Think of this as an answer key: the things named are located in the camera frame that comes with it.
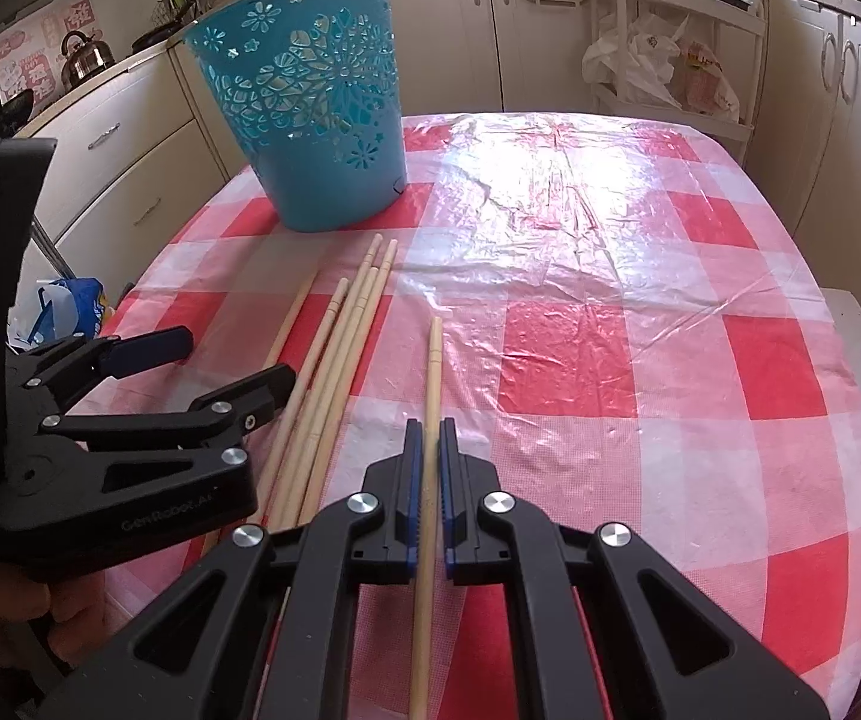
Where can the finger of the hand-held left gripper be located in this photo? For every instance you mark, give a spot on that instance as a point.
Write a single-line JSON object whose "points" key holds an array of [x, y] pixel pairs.
{"points": [[156, 347], [250, 394]]}

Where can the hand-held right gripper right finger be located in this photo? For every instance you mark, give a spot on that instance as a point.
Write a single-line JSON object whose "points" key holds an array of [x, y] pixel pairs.
{"points": [[447, 480]]}

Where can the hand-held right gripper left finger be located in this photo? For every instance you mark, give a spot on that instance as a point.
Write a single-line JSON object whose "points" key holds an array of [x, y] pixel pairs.
{"points": [[414, 465]]}

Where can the pale wooden chopstick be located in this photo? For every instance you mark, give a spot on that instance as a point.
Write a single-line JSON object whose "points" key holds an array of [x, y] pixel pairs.
{"points": [[434, 375]]}

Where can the pile of wooden chopsticks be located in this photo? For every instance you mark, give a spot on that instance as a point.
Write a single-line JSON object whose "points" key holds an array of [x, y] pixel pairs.
{"points": [[344, 345]]}

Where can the blue perforated plastic basket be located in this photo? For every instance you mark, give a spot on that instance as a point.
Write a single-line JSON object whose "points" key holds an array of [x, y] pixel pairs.
{"points": [[310, 165]]}

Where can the person's left hand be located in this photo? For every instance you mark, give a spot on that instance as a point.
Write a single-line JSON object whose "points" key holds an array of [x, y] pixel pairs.
{"points": [[74, 615]]}

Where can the blue plastic bag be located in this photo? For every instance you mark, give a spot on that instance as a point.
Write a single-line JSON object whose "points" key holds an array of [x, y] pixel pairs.
{"points": [[70, 307]]}

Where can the red white checked tablecloth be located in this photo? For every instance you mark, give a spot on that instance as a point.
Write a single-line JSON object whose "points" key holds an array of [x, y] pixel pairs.
{"points": [[625, 315]]}

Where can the black wok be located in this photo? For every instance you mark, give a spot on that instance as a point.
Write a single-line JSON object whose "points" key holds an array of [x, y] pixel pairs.
{"points": [[14, 109]]}

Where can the steel stovetop kettle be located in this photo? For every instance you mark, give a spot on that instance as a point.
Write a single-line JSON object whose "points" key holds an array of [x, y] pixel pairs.
{"points": [[89, 64]]}

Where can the black frying pan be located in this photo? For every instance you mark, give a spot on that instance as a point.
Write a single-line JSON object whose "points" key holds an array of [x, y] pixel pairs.
{"points": [[156, 34]]}

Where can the cream kitchen base cabinets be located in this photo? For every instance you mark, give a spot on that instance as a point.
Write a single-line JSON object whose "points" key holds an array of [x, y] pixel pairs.
{"points": [[460, 30]]}

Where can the white plastic bag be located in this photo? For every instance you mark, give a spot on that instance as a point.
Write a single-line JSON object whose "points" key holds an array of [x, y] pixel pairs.
{"points": [[640, 60]]}

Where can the printed pink plastic bag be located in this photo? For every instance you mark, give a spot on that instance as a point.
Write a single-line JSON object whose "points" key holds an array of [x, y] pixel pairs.
{"points": [[708, 79]]}

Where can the white storage trolley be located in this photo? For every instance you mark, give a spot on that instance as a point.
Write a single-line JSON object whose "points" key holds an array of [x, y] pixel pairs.
{"points": [[700, 9]]}

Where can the pink wall stickers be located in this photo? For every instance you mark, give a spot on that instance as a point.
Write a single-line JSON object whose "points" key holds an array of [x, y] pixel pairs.
{"points": [[48, 37]]}

